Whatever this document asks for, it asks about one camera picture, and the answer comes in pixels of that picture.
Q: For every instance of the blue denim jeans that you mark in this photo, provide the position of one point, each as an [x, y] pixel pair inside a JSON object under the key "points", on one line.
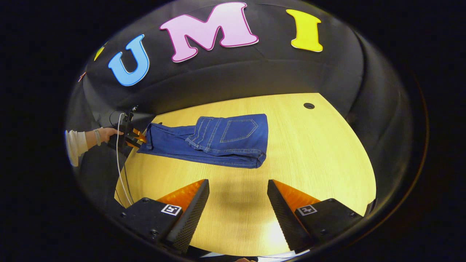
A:
{"points": [[218, 142]]}

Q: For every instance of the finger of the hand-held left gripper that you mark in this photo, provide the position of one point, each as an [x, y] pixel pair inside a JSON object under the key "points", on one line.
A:
{"points": [[138, 134], [135, 142]]}

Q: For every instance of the grey wristband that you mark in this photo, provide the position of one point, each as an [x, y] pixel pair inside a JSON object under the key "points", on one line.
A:
{"points": [[97, 137]]}

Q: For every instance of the round black table grommet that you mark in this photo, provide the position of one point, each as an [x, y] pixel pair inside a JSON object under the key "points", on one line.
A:
{"points": [[309, 106]]}

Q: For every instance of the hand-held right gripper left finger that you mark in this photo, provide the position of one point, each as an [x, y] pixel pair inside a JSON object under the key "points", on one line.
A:
{"points": [[193, 214]]}

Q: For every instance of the black backdrop cloth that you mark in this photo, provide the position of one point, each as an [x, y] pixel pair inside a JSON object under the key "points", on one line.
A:
{"points": [[236, 72]]}

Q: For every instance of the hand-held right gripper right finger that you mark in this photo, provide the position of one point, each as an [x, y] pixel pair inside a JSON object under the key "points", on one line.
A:
{"points": [[282, 214]]}

